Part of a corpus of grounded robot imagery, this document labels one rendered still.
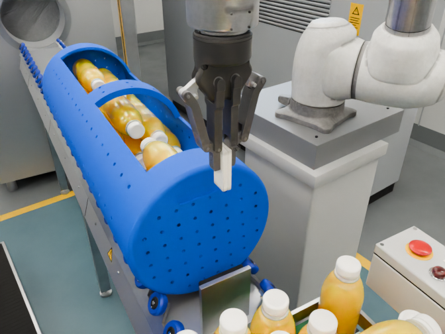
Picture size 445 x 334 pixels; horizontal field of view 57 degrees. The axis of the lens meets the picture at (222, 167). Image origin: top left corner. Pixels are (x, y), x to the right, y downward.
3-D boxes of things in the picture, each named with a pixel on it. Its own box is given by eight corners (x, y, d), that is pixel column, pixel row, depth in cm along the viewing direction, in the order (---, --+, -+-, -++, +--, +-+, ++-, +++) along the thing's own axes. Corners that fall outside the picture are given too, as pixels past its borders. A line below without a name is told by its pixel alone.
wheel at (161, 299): (163, 286, 78) (154, 285, 77) (172, 303, 75) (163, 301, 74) (151, 304, 79) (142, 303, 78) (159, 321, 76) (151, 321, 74)
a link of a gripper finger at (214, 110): (226, 78, 52) (217, 79, 52) (224, 154, 58) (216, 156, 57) (212, 69, 55) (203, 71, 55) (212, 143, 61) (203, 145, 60)
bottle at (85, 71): (77, 82, 135) (91, 101, 121) (68, 62, 131) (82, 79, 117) (97, 75, 137) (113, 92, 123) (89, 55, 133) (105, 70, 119)
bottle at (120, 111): (114, 83, 108) (138, 109, 94) (129, 103, 112) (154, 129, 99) (93, 100, 107) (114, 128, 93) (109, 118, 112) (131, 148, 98)
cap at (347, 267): (364, 273, 66) (366, 265, 65) (349, 284, 64) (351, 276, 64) (345, 259, 69) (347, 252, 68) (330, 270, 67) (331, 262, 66)
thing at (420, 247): (417, 240, 71) (418, 236, 70) (435, 254, 68) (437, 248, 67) (402, 248, 69) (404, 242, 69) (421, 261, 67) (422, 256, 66)
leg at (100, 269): (110, 286, 204) (88, 182, 171) (113, 294, 200) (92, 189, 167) (98, 291, 202) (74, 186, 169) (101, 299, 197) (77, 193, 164)
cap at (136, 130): (136, 117, 95) (139, 120, 94) (145, 128, 98) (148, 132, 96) (123, 128, 95) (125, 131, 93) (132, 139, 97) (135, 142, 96)
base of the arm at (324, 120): (295, 95, 135) (296, 79, 132) (357, 114, 122) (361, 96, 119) (261, 112, 123) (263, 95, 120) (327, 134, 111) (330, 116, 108)
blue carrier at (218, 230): (134, 111, 152) (118, 34, 136) (271, 258, 87) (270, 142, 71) (56, 134, 141) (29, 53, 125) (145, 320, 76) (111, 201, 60)
